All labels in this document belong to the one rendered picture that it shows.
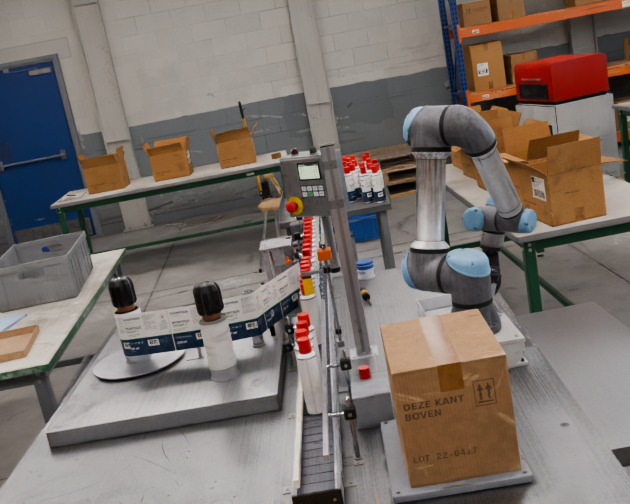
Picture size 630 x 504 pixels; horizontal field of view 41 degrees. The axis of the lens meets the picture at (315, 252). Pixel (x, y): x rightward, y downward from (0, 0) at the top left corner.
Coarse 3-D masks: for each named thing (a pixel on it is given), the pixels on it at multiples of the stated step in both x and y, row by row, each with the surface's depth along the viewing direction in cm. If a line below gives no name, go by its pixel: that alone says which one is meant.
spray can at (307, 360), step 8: (304, 344) 210; (304, 352) 211; (312, 352) 212; (304, 360) 210; (312, 360) 211; (304, 368) 211; (312, 368) 211; (304, 376) 212; (312, 376) 211; (320, 376) 214; (304, 384) 213; (312, 384) 212; (320, 384) 213; (304, 392) 214; (312, 392) 212; (320, 392) 213; (312, 400) 213; (320, 400) 214; (312, 408) 214; (320, 408) 214
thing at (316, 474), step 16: (320, 352) 257; (304, 400) 225; (304, 416) 215; (320, 416) 213; (304, 432) 206; (320, 432) 205; (304, 448) 198; (320, 448) 197; (304, 464) 191; (320, 464) 190; (304, 480) 184; (320, 480) 183
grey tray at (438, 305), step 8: (440, 296) 288; (448, 296) 288; (424, 304) 288; (432, 304) 288; (440, 304) 288; (448, 304) 289; (424, 312) 274; (432, 312) 286; (440, 312) 285; (448, 312) 283
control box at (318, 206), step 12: (288, 156) 256; (300, 156) 251; (312, 156) 248; (288, 168) 254; (288, 180) 255; (312, 180) 250; (324, 180) 247; (288, 192) 257; (300, 192) 254; (300, 204) 255; (312, 204) 253; (324, 204) 250; (348, 204) 256; (300, 216) 258; (312, 216) 255
